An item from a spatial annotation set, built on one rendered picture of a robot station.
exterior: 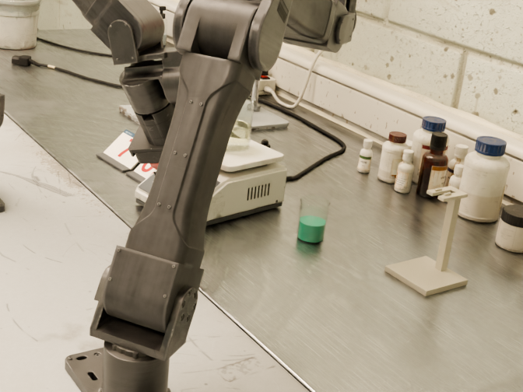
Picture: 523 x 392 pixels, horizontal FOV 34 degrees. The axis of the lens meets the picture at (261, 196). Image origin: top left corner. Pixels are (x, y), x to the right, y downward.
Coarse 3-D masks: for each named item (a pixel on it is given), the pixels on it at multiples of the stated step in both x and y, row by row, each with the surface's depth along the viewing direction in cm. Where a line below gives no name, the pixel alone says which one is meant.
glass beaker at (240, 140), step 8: (248, 96) 131; (248, 104) 127; (240, 112) 127; (248, 112) 128; (240, 120) 127; (248, 120) 128; (240, 128) 128; (248, 128) 129; (232, 136) 128; (240, 136) 128; (248, 136) 130; (232, 144) 129; (240, 144) 129; (248, 144) 130; (232, 152) 129; (240, 152) 130
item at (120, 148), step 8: (120, 136) 150; (128, 136) 149; (112, 144) 149; (120, 144) 148; (128, 144) 147; (112, 152) 148; (120, 152) 147; (128, 152) 146; (128, 160) 144; (136, 160) 143
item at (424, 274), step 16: (432, 192) 112; (448, 192) 113; (464, 192) 113; (448, 208) 114; (448, 224) 115; (448, 240) 115; (448, 256) 117; (400, 272) 115; (416, 272) 116; (432, 272) 116; (448, 272) 117; (416, 288) 112; (432, 288) 112; (448, 288) 113
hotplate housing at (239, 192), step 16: (224, 176) 125; (240, 176) 126; (256, 176) 128; (272, 176) 130; (144, 192) 128; (224, 192) 124; (240, 192) 127; (256, 192) 129; (272, 192) 131; (224, 208) 125; (240, 208) 128; (256, 208) 131; (208, 224) 125
